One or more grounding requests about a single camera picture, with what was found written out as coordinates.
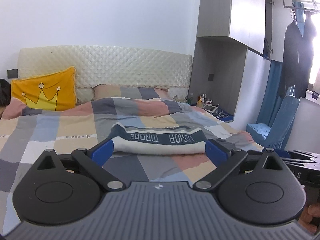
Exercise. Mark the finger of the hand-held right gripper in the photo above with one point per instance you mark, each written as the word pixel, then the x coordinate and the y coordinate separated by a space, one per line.
pixel 302 161
pixel 305 154

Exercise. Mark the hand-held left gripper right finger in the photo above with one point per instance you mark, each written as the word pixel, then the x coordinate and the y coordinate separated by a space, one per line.
pixel 215 152

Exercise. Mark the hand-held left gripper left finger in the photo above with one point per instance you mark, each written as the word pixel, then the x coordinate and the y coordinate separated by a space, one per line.
pixel 103 152

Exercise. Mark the white sweater with dark stripes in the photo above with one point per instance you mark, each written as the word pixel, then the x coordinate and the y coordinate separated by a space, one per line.
pixel 155 147

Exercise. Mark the person's right hand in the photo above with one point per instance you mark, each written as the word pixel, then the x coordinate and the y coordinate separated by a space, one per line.
pixel 312 220

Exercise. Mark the blue tray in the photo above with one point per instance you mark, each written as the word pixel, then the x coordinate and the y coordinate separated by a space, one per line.
pixel 226 117

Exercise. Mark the white tablet device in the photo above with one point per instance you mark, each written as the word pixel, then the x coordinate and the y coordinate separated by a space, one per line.
pixel 210 108

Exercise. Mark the patchwork checked duvet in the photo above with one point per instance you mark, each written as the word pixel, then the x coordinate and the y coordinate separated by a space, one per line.
pixel 62 125

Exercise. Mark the amber bottle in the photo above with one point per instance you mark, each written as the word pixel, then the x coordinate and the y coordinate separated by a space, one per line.
pixel 199 103

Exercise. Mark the patchwork checked pillow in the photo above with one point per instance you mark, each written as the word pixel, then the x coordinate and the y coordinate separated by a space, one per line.
pixel 130 91

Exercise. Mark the floral pillow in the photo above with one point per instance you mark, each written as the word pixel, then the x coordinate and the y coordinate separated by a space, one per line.
pixel 178 95

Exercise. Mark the blue curtain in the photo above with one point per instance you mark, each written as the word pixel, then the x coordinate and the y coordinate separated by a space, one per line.
pixel 271 92

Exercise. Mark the yellow crown pillow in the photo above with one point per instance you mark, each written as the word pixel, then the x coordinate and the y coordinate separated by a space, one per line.
pixel 62 80

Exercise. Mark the cream quilted headboard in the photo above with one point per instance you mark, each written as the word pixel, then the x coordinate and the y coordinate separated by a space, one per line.
pixel 112 62

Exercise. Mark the dark hanging garment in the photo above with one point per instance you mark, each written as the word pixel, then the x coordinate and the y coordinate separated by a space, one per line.
pixel 293 60

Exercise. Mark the black cloth pile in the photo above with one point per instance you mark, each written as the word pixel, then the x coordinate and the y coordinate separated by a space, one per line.
pixel 4 92

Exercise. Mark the grey and white wardrobe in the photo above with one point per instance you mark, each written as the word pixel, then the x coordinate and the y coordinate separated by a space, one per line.
pixel 225 17

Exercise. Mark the dark wall switch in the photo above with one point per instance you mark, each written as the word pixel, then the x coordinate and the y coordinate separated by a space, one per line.
pixel 211 77

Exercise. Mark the dark wall socket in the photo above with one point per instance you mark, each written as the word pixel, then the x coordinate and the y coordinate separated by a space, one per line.
pixel 12 73

